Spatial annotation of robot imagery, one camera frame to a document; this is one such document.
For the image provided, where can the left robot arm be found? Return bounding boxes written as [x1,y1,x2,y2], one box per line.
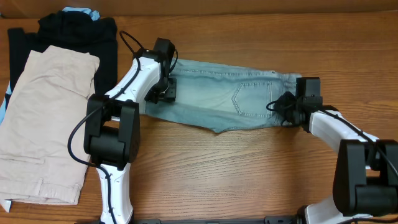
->
[84,47,178,223]

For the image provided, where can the black garment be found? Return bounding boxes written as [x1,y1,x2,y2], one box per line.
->
[7,11,118,95]

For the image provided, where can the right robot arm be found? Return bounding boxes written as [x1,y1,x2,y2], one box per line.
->
[267,92,397,223]

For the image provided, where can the light blue garment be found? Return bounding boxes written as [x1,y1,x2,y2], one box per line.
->
[1,7,100,210]

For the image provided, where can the beige folded shorts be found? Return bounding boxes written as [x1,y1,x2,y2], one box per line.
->
[1,46,100,205]

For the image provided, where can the light blue denim shorts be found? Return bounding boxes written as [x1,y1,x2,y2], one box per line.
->
[144,59,299,133]

